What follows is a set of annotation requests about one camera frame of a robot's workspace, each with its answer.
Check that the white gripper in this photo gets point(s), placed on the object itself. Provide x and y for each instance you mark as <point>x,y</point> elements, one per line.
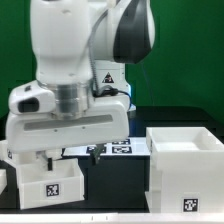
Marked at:
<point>105,121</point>

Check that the white drawer with knob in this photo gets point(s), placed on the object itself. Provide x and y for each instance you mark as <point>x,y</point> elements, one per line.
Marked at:
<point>39,187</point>

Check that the white drawer cabinet box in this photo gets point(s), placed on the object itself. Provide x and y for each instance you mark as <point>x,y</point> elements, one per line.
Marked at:
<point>186,173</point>

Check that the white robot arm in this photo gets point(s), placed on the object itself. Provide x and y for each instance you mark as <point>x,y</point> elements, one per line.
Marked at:
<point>65,106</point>

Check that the white open drawer tray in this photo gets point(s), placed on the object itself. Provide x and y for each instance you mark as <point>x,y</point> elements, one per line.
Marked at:
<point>21,158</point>

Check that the white L-shaped corner fence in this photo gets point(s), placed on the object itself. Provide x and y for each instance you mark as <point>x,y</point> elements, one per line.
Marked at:
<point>115,218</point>

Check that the white fiducial marker sheet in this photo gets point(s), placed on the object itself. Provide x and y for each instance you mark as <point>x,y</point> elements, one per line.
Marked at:
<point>133,146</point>

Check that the white block at left edge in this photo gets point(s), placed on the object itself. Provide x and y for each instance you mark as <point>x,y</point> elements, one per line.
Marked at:
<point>3,180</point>

